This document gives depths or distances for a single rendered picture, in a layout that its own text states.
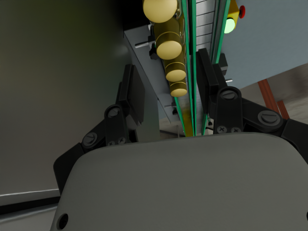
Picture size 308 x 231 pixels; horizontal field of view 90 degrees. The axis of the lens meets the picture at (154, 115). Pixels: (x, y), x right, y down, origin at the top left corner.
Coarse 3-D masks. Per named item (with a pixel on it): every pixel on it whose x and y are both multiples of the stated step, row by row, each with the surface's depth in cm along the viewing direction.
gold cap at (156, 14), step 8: (144, 0) 14; (152, 0) 14; (160, 0) 14; (168, 0) 14; (176, 0) 14; (144, 8) 15; (152, 8) 15; (160, 8) 15; (168, 8) 15; (176, 8) 15; (152, 16) 16; (160, 16) 16; (168, 16) 16
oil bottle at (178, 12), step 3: (177, 0) 21; (180, 0) 22; (177, 3) 22; (180, 3) 22; (177, 6) 22; (180, 6) 23; (177, 9) 22; (180, 9) 23; (177, 12) 23; (180, 12) 23; (177, 15) 23; (180, 15) 24; (177, 18) 24; (150, 21) 24; (153, 24) 25
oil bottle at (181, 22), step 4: (180, 20) 26; (184, 20) 26; (180, 24) 26; (184, 24) 26; (180, 28) 26; (184, 28) 26; (180, 32) 26; (184, 32) 27; (180, 36) 27; (184, 36) 28; (184, 40) 28; (184, 44) 29
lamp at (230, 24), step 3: (228, 18) 52; (231, 18) 52; (228, 21) 52; (231, 21) 52; (228, 24) 52; (231, 24) 52; (234, 24) 53; (225, 27) 53; (228, 27) 53; (231, 27) 53; (225, 30) 54; (228, 30) 54; (231, 30) 54
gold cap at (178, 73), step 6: (180, 54) 25; (168, 60) 25; (174, 60) 25; (180, 60) 25; (168, 66) 25; (174, 66) 24; (180, 66) 24; (168, 72) 25; (174, 72) 24; (180, 72) 25; (168, 78) 26; (174, 78) 26; (180, 78) 26
